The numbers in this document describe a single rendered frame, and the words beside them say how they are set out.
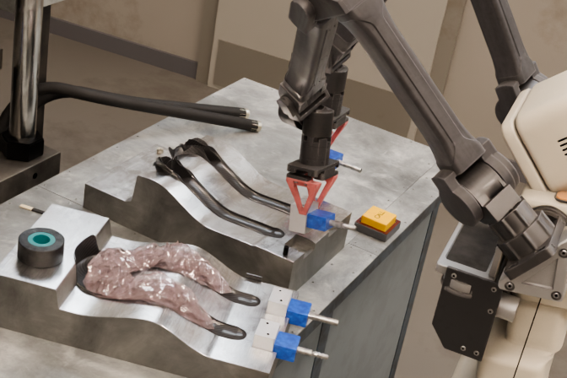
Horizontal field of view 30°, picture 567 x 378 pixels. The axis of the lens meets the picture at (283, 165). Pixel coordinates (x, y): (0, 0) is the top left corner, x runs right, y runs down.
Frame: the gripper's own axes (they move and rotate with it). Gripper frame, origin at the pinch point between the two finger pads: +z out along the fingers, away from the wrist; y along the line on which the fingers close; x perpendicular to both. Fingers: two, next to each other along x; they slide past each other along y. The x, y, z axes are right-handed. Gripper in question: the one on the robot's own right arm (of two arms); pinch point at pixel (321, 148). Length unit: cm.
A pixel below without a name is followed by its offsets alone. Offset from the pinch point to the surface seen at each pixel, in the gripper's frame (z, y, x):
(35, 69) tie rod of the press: -7, 25, -60
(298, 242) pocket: 7.9, 26.5, 10.0
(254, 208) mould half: 6.5, 23.1, -2.5
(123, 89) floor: 92, -165, -171
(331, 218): -1.3, 28.6, 16.9
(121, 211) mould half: 11.0, 36.3, -26.4
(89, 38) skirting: 88, -192, -213
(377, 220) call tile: 11.8, 0.2, 16.3
